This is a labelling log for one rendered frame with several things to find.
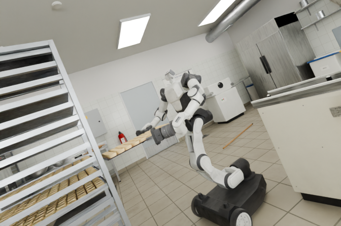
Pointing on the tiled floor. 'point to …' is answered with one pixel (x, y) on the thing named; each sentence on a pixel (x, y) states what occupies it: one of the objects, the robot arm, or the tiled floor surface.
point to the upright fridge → (277, 54)
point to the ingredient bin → (326, 63)
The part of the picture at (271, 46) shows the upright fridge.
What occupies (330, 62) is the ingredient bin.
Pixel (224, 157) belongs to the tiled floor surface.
